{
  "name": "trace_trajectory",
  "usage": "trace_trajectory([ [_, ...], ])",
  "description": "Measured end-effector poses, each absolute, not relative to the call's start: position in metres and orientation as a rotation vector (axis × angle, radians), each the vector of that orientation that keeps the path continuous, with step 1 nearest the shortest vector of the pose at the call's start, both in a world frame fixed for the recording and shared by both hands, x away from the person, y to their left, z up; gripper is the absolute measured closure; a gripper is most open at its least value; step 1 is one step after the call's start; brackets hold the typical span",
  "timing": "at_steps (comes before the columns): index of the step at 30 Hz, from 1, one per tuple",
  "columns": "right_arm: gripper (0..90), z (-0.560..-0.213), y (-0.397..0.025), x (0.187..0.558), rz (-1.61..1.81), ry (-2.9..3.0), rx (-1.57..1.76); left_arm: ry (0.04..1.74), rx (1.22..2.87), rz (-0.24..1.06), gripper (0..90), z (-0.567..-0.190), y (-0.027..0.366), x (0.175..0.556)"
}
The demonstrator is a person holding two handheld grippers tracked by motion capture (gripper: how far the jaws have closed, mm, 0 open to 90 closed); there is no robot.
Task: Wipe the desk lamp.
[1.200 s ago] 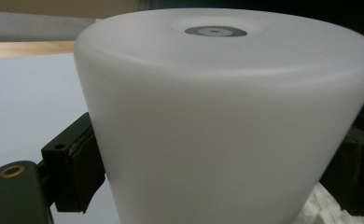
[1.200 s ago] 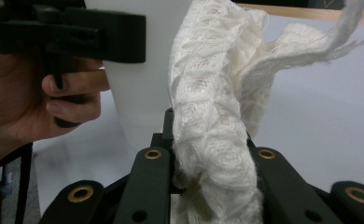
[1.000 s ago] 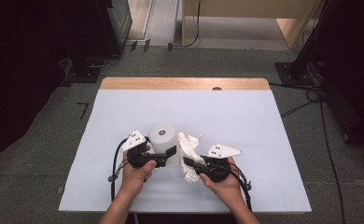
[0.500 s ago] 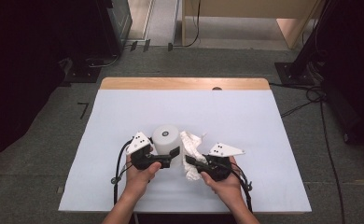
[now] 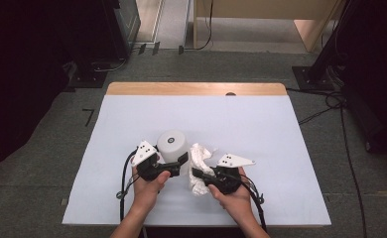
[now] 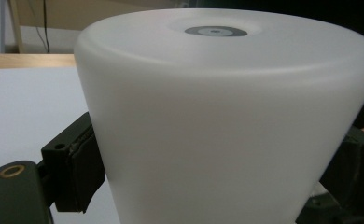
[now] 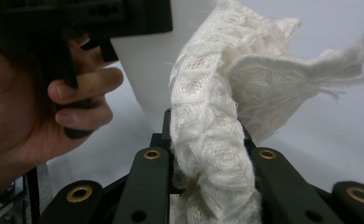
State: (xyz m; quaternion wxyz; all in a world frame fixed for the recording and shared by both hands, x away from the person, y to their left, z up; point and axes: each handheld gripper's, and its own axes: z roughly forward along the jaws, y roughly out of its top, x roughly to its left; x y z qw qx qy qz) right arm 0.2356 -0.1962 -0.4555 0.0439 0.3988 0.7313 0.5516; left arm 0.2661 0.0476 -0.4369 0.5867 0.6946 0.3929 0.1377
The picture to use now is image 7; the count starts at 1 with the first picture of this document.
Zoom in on white knitted cloth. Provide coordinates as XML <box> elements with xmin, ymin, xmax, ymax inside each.
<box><xmin>168</xmin><ymin>0</ymin><xmax>364</xmax><ymax>224</ymax></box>

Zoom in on white plastic cylinder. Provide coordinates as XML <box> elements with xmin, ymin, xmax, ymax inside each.
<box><xmin>109</xmin><ymin>0</ymin><xmax>219</xmax><ymax>133</ymax></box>

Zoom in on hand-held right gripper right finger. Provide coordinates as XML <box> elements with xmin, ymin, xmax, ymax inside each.
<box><xmin>239</xmin><ymin>120</ymin><xmax>259</xmax><ymax>154</ymax></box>

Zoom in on left hand-held gripper cable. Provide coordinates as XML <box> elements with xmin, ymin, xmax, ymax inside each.
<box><xmin>24</xmin><ymin>167</ymin><xmax>42</xmax><ymax>224</ymax></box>

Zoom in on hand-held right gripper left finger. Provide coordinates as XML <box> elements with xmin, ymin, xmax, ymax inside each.
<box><xmin>149</xmin><ymin>107</ymin><xmax>174</xmax><ymax>149</ymax></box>

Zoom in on white table sheet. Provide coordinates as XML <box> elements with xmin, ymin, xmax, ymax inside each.
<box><xmin>39</xmin><ymin>0</ymin><xmax>364</xmax><ymax>224</ymax></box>

